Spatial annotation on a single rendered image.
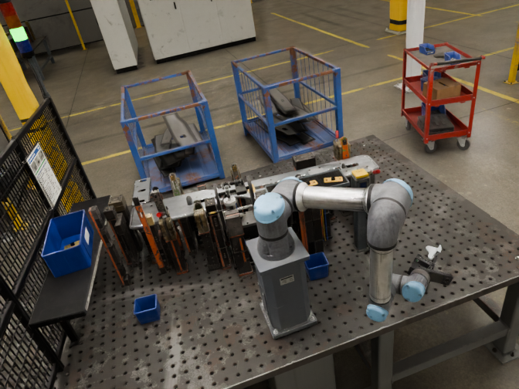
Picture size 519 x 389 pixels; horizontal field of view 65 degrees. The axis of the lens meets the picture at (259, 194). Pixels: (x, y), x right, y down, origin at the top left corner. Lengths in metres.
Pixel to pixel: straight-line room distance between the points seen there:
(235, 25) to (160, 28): 1.70
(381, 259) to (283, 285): 0.44
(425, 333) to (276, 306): 1.27
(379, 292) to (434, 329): 1.30
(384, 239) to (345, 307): 0.65
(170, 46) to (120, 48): 1.05
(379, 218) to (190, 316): 1.08
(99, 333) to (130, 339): 0.18
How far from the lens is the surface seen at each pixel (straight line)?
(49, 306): 1.92
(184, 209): 2.19
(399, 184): 1.46
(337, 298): 1.97
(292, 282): 1.66
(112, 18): 9.67
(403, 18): 9.14
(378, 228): 1.35
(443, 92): 4.27
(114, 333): 2.13
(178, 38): 9.83
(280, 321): 1.80
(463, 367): 2.67
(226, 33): 10.01
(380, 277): 1.48
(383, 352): 2.09
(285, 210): 1.52
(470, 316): 2.91
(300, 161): 2.36
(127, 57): 9.79
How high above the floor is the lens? 2.17
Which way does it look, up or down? 33 degrees down
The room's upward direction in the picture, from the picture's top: 11 degrees counter-clockwise
